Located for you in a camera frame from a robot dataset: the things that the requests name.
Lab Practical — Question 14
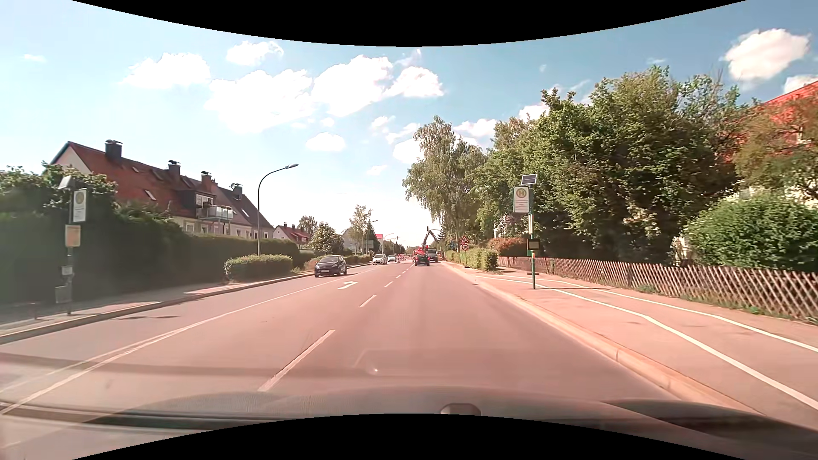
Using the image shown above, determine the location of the grey asphalt road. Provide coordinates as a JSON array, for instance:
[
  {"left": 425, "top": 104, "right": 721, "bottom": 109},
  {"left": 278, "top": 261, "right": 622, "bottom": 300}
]
[{"left": 0, "top": 261, "right": 678, "bottom": 426}]

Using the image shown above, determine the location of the curved street lamp post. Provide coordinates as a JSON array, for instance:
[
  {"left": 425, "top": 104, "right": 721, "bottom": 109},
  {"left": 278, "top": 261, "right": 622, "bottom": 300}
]
[{"left": 256, "top": 164, "right": 299, "bottom": 256}]

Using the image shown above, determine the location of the brown lattice wooden fence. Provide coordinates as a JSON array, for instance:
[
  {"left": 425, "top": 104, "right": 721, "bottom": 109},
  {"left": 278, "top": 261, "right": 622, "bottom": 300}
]
[{"left": 497, "top": 256, "right": 818, "bottom": 322}]

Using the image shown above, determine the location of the red excavator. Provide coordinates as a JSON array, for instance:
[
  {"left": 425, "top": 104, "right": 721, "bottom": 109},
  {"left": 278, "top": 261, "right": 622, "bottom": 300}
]
[{"left": 414, "top": 227, "right": 442, "bottom": 256}]

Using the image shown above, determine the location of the row of large green trees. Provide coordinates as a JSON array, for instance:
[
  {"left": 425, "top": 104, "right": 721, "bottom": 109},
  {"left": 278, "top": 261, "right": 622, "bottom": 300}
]
[{"left": 403, "top": 66, "right": 752, "bottom": 263}]

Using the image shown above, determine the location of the bus stop sign pole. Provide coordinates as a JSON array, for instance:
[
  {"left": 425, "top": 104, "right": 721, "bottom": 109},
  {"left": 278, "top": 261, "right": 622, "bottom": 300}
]
[{"left": 54, "top": 175, "right": 89, "bottom": 316}]

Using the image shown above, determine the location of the grey pavement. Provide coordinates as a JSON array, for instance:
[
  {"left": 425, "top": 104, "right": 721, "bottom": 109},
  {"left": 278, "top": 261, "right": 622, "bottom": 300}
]
[{"left": 0, "top": 271, "right": 315, "bottom": 346}]

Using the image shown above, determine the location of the paved pavement with white lines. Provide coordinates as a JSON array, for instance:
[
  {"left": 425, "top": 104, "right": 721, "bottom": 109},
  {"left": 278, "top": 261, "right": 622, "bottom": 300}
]
[{"left": 444, "top": 261, "right": 818, "bottom": 430}]

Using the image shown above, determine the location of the green tree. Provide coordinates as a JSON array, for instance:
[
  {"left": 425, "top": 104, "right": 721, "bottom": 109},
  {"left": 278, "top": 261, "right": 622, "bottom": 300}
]
[{"left": 309, "top": 221, "right": 345, "bottom": 255}]

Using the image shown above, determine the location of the building with red roof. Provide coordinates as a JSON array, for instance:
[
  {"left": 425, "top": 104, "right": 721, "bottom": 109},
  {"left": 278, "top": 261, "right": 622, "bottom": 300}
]
[{"left": 722, "top": 80, "right": 818, "bottom": 205}]

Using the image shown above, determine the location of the bus stop sign with solar panel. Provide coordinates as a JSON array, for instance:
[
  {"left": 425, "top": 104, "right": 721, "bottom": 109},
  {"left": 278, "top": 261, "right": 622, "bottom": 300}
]
[{"left": 513, "top": 173, "right": 542, "bottom": 290}]

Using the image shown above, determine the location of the small house with red roof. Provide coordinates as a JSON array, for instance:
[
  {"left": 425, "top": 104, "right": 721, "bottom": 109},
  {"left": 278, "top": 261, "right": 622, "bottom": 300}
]
[{"left": 274, "top": 224, "right": 312, "bottom": 249}]

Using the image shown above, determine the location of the round green bush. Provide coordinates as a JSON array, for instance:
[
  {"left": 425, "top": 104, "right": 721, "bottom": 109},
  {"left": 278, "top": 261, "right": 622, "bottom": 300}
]
[{"left": 681, "top": 193, "right": 818, "bottom": 273}]

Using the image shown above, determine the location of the low trimmed green hedge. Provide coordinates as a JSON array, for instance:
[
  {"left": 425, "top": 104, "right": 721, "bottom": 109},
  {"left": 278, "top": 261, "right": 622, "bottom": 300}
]
[{"left": 224, "top": 254, "right": 294, "bottom": 282}]

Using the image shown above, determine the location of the tall dark green hedge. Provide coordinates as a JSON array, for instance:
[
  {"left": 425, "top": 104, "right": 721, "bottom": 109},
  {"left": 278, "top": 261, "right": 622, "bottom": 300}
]
[{"left": 0, "top": 165, "right": 302, "bottom": 306}]

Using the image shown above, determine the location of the car's own bonnet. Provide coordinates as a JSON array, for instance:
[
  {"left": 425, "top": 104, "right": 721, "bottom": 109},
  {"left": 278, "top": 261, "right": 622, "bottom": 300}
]
[{"left": 0, "top": 385, "right": 818, "bottom": 460}]

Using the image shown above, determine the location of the long house with red roof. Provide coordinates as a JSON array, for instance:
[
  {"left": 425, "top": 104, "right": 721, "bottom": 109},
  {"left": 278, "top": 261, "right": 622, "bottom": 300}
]
[{"left": 50, "top": 139, "right": 276, "bottom": 240}]

